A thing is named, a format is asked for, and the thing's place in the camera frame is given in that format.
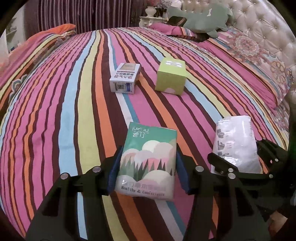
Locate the white vase with flowers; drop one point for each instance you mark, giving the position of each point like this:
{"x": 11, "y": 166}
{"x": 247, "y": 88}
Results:
{"x": 157, "y": 8}

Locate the tufted cream headboard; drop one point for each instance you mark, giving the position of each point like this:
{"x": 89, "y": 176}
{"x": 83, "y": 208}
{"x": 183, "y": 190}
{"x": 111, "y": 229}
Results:
{"x": 261, "y": 21}

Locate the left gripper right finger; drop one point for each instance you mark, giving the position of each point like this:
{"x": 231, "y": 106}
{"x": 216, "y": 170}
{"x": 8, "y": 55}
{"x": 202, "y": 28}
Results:
{"x": 238, "y": 216}

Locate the white bedside table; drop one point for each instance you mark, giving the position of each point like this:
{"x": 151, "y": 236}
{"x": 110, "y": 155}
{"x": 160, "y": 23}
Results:
{"x": 146, "y": 21}

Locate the floral pink pillow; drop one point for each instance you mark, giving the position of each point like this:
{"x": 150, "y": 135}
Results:
{"x": 259, "y": 68}

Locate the folded orange pink quilt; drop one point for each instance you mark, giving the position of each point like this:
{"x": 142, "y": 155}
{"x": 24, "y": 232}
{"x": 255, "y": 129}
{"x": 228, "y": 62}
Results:
{"x": 12, "y": 62}

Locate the green plush toy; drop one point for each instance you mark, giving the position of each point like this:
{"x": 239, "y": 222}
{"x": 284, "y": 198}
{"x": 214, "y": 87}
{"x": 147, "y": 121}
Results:
{"x": 210, "y": 19}

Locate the striped colourful bed sheet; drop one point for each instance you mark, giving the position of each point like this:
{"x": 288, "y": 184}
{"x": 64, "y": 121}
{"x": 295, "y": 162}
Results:
{"x": 59, "y": 115}

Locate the green tissue pack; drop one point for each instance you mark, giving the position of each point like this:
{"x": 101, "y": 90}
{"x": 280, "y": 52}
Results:
{"x": 148, "y": 162}

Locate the white shelf cabinet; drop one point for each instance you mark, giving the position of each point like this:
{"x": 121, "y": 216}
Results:
{"x": 13, "y": 35}

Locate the purple curtain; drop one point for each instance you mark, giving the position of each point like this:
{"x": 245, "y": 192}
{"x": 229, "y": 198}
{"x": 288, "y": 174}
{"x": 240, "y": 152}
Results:
{"x": 86, "y": 15}

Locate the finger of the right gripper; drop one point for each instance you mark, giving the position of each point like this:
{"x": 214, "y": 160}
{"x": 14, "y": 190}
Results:
{"x": 270, "y": 153}
{"x": 223, "y": 168}

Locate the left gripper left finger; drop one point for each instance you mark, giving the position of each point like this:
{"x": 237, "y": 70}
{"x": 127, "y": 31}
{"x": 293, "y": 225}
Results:
{"x": 57, "y": 217}

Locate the small green cube box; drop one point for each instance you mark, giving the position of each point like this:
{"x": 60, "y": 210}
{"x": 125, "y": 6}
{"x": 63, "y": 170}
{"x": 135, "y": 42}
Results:
{"x": 171, "y": 76}

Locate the clear plastic packet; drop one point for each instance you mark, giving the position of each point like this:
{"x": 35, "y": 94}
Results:
{"x": 235, "y": 142}

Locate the person's hand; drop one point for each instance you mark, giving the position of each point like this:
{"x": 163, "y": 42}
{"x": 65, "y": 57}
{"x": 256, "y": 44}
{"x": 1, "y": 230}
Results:
{"x": 277, "y": 221}

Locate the small white barcode box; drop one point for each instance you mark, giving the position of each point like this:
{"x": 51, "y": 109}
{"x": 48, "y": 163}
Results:
{"x": 124, "y": 78}

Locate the striped pink pillow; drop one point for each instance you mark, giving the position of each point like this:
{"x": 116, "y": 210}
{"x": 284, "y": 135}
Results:
{"x": 179, "y": 32}

